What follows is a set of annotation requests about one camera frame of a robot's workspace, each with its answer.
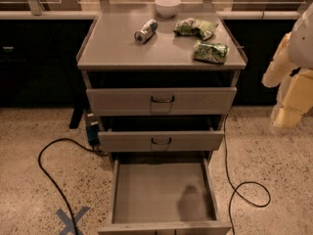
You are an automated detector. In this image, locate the blue tape cross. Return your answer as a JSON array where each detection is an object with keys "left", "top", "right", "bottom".
[{"left": 56, "top": 207, "right": 90, "bottom": 235}]

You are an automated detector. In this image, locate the top grey drawer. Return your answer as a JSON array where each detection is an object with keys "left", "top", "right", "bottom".
[{"left": 86, "top": 87, "right": 237, "bottom": 117}]

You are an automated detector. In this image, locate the dark counter with cabinets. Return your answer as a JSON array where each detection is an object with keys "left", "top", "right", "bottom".
[{"left": 0, "top": 19, "right": 294, "bottom": 108}]

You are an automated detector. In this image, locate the black cable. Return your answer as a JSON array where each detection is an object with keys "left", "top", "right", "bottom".
[
  {"left": 222, "top": 114, "right": 272, "bottom": 235},
  {"left": 37, "top": 137, "right": 109, "bottom": 235}
]

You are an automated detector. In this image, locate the black cable left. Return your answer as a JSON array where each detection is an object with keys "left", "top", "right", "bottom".
[{"left": 37, "top": 137, "right": 109, "bottom": 235}]

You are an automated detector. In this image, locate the green chip bag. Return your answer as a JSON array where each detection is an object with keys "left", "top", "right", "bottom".
[
  {"left": 194, "top": 40, "right": 229, "bottom": 64},
  {"left": 173, "top": 18, "right": 218, "bottom": 40}
]

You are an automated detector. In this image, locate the black cable right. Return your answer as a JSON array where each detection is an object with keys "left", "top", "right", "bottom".
[{"left": 222, "top": 114, "right": 272, "bottom": 235}]

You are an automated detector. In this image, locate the green chip bag front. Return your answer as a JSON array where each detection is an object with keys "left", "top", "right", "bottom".
[{"left": 194, "top": 40, "right": 229, "bottom": 64}]

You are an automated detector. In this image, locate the green chip bag rear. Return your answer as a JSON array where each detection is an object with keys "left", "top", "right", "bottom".
[{"left": 173, "top": 18, "right": 218, "bottom": 40}]

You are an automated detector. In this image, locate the green and silver can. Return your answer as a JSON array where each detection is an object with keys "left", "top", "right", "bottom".
[{"left": 134, "top": 19, "right": 158, "bottom": 44}]

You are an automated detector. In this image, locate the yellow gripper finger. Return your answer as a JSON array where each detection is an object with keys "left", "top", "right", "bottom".
[
  {"left": 262, "top": 33, "right": 297, "bottom": 88},
  {"left": 271, "top": 70, "right": 313, "bottom": 134}
]

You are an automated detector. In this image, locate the middle grey drawer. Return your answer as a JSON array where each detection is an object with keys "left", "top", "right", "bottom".
[{"left": 99, "top": 130, "right": 224, "bottom": 153}]

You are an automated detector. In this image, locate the grey drawer cabinet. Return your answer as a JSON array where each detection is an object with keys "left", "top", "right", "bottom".
[{"left": 78, "top": 3, "right": 246, "bottom": 158}]

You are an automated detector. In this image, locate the white bowl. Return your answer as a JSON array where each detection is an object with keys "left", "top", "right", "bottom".
[{"left": 155, "top": 0, "right": 181, "bottom": 18}]

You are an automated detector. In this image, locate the blue power box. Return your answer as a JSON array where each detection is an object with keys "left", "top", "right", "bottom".
[{"left": 85, "top": 113, "right": 100, "bottom": 146}]

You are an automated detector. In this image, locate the bottom grey open drawer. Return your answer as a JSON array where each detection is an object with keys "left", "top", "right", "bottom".
[{"left": 98, "top": 158, "right": 231, "bottom": 235}]

